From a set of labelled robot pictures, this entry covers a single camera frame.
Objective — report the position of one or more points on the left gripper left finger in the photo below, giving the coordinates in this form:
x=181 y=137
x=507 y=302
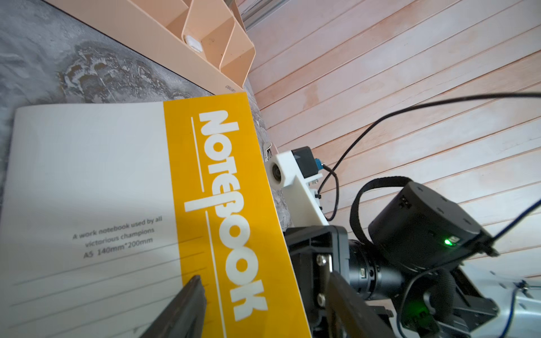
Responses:
x=185 y=314

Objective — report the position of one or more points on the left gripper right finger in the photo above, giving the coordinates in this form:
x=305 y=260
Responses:
x=348 y=315

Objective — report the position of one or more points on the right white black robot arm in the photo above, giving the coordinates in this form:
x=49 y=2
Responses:
x=518 y=301

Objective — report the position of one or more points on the cream notebook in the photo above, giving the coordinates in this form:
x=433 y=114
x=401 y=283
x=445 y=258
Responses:
x=110 y=211

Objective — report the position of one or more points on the beige desk organizer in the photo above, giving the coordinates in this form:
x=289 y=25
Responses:
x=204 y=41

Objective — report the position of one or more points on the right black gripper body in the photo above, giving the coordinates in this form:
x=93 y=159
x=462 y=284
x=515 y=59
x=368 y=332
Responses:
x=410 y=254

